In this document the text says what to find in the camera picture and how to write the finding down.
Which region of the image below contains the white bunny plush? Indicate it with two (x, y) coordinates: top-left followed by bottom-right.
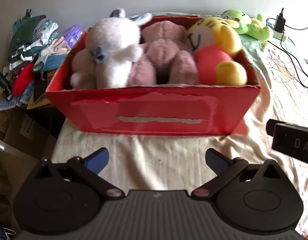
(70, 9), (152, 90)

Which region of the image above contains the pink plush toy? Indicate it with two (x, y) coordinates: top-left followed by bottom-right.
(128, 21), (198, 87)

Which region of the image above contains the yellow tiger plush red shirt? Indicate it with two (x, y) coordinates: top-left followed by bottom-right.
(186, 16), (248, 87)

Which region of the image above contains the white power strip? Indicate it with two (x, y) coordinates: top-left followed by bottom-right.
(265, 18), (288, 42)

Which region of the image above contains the green frog plush lying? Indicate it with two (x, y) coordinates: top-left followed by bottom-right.
(221, 9), (274, 41)

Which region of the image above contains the red cardboard box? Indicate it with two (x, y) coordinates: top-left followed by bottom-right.
(46, 16), (261, 136)

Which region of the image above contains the purple plastic item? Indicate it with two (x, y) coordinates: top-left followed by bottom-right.
(60, 24), (83, 48)

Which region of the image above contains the black charger cable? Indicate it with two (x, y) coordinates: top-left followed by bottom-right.
(266, 17), (308, 91)

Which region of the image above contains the black charger plug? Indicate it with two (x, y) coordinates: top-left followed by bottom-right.
(274, 8), (285, 33)

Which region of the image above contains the red cloth item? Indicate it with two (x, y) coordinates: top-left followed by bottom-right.
(12, 62), (35, 96)

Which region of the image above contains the bear print bed sheet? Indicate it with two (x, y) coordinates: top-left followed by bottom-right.
(50, 11), (308, 238)

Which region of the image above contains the pile of clothes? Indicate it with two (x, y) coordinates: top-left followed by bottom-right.
(0, 10), (70, 111)

